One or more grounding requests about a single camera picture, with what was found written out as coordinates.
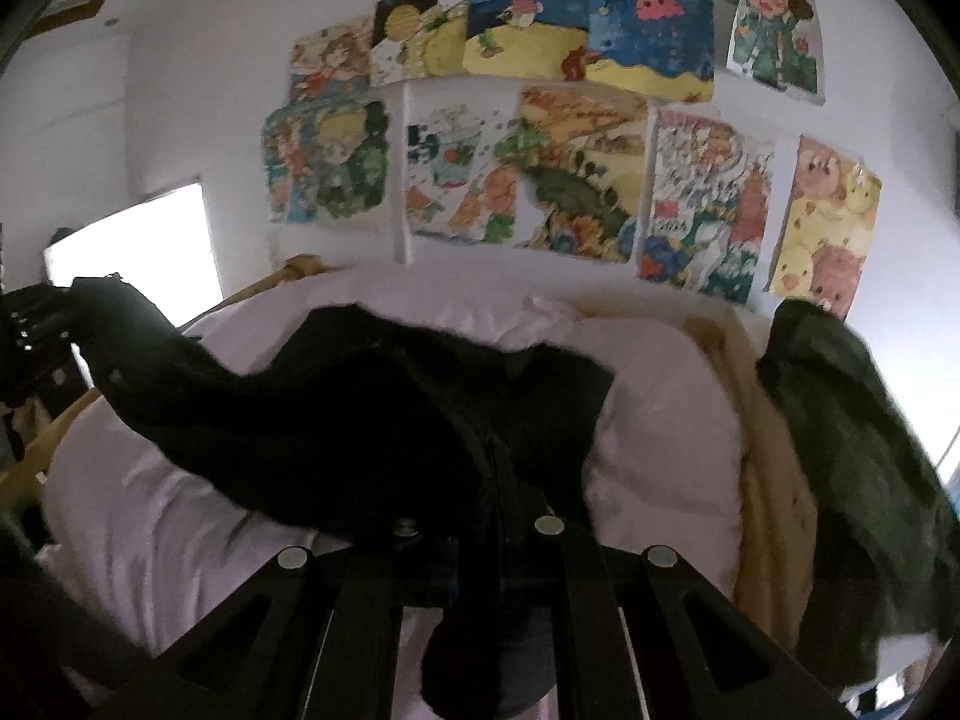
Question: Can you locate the yellow moon drawing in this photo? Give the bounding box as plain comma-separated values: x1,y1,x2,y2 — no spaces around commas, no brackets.
370,0,475,85

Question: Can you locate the pink bed blanket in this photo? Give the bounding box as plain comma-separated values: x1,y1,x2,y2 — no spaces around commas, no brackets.
36,265,752,720

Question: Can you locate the busy calendar drawing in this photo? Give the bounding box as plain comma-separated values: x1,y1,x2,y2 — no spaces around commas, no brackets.
636,108,776,307

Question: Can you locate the drink cup drawing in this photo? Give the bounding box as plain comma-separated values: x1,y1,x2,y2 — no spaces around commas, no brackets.
403,88,520,246

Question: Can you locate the bright window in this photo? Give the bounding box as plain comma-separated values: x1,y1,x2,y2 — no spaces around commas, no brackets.
43,182,225,310

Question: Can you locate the swimming girl drawing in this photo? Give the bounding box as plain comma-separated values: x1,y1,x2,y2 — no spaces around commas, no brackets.
261,106,316,226

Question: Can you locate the wooden bed frame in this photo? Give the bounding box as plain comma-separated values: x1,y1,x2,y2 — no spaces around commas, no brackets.
0,253,822,650

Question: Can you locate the blond character green drawing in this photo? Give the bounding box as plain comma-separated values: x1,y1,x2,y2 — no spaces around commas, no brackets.
306,96,392,230

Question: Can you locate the black jacket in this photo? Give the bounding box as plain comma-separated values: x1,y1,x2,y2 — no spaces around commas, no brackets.
70,276,617,718

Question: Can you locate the pink pig chick drawing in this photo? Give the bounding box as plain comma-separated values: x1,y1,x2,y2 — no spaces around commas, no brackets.
766,133,884,321

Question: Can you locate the orange field crocodile drawing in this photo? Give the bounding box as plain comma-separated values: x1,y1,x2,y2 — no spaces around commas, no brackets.
512,82,651,265

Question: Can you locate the dark green jacket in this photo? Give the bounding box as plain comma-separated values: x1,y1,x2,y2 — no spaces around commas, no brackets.
756,298,957,695

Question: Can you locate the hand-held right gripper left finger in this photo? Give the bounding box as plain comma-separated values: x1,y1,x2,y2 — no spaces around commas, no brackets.
97,516,460,720

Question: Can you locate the orange-haired girl drawing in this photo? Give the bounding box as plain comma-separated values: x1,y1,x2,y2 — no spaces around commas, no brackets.
288,17,377,104

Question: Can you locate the red-haired child drawing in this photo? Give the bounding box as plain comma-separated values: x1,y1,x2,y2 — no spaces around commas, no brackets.
708,0,827,107

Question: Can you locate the blue mushroom painting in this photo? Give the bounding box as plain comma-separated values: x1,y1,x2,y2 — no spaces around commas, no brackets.
462,0,595,81

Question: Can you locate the pink jellyfish painting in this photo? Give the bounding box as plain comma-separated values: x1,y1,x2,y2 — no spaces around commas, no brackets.
583,0,718,106

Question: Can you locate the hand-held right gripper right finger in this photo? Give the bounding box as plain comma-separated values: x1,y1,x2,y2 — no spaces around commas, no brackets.
516,513,850,720

